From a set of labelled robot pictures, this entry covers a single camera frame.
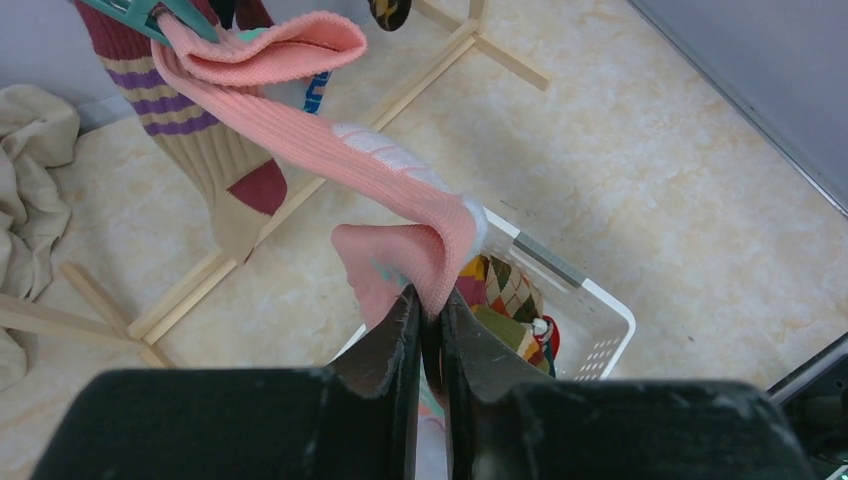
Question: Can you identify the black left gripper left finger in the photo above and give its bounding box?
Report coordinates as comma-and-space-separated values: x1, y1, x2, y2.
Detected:
33, 287, 422, 479

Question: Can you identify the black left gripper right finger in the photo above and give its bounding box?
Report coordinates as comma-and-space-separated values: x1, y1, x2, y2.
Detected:
439, 293, 813, 479

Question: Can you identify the olive green orange sock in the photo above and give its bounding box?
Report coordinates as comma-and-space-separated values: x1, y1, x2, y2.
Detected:
471, 305, 551, 374

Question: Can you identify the pink sock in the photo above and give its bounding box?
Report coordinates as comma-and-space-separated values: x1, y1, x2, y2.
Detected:
153, 11, 481, 335

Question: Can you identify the red sock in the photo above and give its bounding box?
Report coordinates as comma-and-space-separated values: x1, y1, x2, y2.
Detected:
542, 315, 560, 378

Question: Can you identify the brown beige argyle sock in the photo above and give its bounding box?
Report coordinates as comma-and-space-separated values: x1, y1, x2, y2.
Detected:
485, 256, 543, 323

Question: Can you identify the purple orange sock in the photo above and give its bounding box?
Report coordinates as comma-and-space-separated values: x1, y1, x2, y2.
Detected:
455, 255, 489, 309

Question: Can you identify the white plastic basket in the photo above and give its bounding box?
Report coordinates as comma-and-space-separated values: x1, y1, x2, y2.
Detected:
331, 206, 635, 381

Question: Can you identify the striped beige maroon sock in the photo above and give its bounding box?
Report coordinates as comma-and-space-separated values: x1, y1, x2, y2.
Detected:
74, 1, 288, 263

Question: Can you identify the thin brown argyle sock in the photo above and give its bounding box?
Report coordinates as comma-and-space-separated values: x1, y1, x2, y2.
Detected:
368, 0, 412, 32

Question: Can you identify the beige crumpled cloth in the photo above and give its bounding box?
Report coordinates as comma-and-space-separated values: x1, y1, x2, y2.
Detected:
0, 84, 82, 392

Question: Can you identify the teal side clothes clip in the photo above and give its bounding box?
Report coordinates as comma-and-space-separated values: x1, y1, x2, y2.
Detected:
82, 0, 219, 46

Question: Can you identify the wooden drying rack frame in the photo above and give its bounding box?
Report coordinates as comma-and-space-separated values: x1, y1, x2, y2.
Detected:
0, 0, 552, 369

